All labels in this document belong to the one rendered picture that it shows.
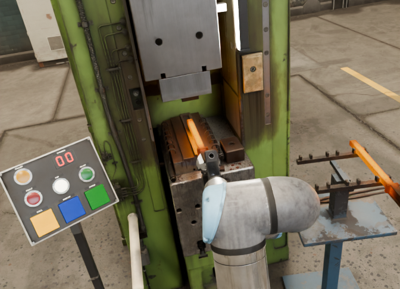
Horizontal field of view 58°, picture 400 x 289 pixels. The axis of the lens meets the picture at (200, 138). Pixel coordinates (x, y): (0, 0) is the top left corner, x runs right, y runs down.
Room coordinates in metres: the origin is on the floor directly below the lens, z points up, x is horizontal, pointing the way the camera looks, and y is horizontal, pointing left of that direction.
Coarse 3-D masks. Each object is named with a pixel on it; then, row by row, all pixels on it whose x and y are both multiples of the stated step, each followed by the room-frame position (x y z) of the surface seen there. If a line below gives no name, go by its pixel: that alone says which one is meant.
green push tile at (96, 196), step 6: (96, 186) 1.13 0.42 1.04; (102, 186) 1.13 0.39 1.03; (84, 192) 1.10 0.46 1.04; (90, 192) 1.10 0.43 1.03; (96, 192) 1.11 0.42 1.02; (102, 192) 1.12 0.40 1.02; (90, 198) 1.09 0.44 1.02; (96, 198) 1.10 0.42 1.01; (102, 198) 1.10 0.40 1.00; (108, 198) 1.11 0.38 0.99; (90, 204) 1.08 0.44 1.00; (96, 204) 1.08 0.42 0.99; (102, 204) 1.09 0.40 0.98
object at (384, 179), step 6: (354, 144) 1.35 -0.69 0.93; (360, 150) 1.30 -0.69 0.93; (360, 156) 1.27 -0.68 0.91; (366, 156) 1.25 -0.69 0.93; (366, 162) 1.22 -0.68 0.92; (372, 162) 1.20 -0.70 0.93; (372, 168) 1.17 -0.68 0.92; (378, 168) 1.16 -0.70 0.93; (378, 174) 1.12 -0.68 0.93; (384, 174) 1.12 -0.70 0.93; (384, 180) 1.08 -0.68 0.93; (390, 180) 1.08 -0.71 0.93; (384, 186) 1.07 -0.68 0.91; (390, 186) 1.03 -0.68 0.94; (396, 186) 1.03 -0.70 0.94; (390, 192) 1.04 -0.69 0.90; (396, 192) 0.99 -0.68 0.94; (396, 198) 1.00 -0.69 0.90
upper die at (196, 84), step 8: (200, 72) 1.33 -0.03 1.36; (208, 72) 1.34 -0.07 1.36; (160, 80) 1.31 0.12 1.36; (168, 80) 1.31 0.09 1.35; (176, 80) 1.32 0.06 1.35; (184, 80) 1.32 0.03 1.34; (192, 80) 1.33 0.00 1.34; (200, 80) 1.33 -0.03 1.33; (208, 80) 1.34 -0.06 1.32; (160, 88) 1.31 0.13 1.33; (168, 88) 1.31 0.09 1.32; (176, 88) 1.32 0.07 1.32; (184, 88) 1.32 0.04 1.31; (192, 88) 1.33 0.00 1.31; (200, 88) 1.33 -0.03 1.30; (208, 88) 1.34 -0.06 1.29; (168, 96) 1.31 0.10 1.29; (176, 96) 1.32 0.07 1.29; (184, 96) 1.32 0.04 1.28; (192, 96) 1.33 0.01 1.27
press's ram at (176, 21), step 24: (144, 0) 1.31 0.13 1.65; (168, 0) 1.32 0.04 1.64; (192, 0) 1.33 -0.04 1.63; (144, 24) 1.31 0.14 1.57; (168, 24) 1.32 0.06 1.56; (192, 24) 1.33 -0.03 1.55; (216, 24) 1.34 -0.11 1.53; (144, 48) 1.30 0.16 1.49; (168, 48) 1.32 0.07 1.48; (192, 48) 1.33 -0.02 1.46; (216, 48) 1.34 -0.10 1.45; (144, 72) 1.30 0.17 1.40; (168, 72) 1.31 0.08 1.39; (192, 72) 1.33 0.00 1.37
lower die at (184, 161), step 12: (168, 120) 1.72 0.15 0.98; (180, 120) 1.68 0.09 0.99; (168, 132) 1.59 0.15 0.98; (180, 132) 1.56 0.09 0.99; (204, 132) 1.52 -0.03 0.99; (180, 144) 1.44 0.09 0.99; (192, 144) 1.41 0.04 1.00; (204, 144) 1.41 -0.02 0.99; (180, 156) 1.36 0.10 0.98; (192, 156) 1.33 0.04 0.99; (180, 168) 1.31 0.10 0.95; (192, 168) 1.32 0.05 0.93
